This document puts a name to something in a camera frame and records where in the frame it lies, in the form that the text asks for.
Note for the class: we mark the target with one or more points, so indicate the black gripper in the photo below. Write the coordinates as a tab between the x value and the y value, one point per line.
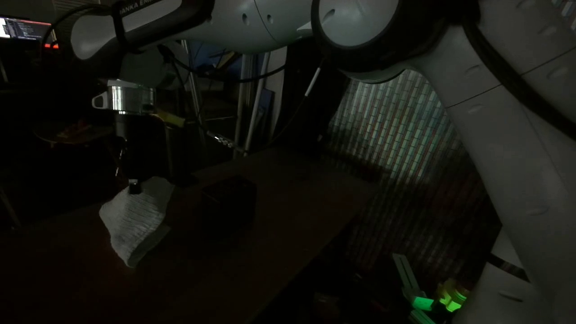
138	141

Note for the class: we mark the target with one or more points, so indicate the white terry towel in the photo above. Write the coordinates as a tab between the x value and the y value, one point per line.
138	218

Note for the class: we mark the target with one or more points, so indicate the black box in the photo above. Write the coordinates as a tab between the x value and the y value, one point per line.
231	204

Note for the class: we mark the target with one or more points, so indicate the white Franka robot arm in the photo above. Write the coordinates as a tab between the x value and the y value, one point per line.
390	72

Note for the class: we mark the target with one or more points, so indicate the blue board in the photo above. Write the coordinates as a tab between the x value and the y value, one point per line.
210	56

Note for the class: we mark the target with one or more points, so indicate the light metal pole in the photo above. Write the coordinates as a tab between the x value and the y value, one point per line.
260	101

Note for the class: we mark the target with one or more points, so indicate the lit computer monitor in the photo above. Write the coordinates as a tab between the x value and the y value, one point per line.
28	29

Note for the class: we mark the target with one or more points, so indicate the green glowing clamp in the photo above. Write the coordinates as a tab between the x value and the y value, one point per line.
447	299

